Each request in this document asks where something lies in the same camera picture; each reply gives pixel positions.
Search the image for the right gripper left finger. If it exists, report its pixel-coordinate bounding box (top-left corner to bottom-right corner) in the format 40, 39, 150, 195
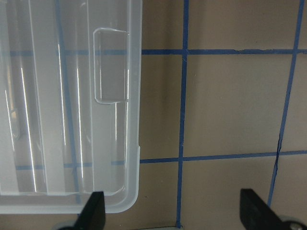
54, 191, 106, 230

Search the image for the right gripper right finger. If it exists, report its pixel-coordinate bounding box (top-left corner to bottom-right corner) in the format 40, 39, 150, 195
240, 188, 307, 230

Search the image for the clear plastic box lid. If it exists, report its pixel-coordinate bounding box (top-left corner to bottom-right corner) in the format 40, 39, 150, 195
0, 0, 142, 214

